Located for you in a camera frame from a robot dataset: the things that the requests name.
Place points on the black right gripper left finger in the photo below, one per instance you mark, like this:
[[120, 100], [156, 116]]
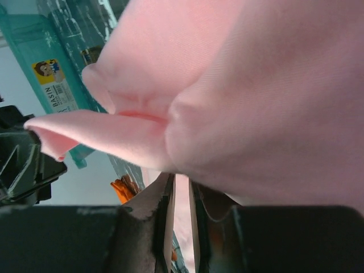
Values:
[[134, 237]]

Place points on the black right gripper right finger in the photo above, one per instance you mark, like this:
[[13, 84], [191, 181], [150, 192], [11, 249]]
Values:
[[229, 237]]

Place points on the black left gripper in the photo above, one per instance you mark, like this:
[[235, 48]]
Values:
[[26, 172]]

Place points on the pink t shirt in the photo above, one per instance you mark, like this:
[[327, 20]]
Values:
[[262, 100]]

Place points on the folded orange t shirt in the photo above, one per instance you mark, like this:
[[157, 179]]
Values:
[[125, 188]]

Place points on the teal plastic bin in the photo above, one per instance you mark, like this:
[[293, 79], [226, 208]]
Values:
[[53, 41]]

